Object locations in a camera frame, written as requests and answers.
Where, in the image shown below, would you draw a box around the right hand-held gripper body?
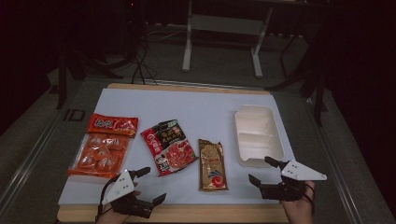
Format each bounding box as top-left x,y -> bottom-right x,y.
259,159 -> 329,203

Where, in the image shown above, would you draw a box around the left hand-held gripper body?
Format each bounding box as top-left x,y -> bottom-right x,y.
100,168 -> 156,219

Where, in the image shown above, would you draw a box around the white compartment tray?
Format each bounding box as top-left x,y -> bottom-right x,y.
234,104 -> 286,169

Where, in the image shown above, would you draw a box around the red and black food packet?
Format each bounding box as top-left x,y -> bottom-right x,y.
140,119 -> 199,177

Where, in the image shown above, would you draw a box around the orange snack packet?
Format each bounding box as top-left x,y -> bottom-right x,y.
67,112 -> 139,179

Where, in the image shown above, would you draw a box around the gold brown food packet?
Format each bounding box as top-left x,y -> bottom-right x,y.
197,138 -> 229,192

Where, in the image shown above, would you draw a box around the person's right hand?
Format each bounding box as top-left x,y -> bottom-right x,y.
279,180 -> 317,224

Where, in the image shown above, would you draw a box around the person's left hand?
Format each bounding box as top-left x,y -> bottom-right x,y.
96,207 -> 134,224

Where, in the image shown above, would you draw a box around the black metal stand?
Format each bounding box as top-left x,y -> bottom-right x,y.
265,18 -> 329,127

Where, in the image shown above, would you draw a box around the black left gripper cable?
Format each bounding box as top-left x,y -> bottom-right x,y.
95,174 -> 125,222

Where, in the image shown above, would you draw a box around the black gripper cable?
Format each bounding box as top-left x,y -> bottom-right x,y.
303,184 -> 317,217
95,174 -> 125,222

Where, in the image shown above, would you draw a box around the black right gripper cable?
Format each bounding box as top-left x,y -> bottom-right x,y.
303,184 -> 317,217

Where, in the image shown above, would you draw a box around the black rectangular floor bracket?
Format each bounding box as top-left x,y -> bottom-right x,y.
63,108 -> 86,122

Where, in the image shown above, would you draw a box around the black floor cables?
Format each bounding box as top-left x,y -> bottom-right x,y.
130,39 -> 159,86

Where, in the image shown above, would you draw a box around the white metal desk frame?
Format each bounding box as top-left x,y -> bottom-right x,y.
181,0 -> 275,79

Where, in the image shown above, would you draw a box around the white floor cable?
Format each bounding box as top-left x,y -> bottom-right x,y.
145,21 -> 189,43

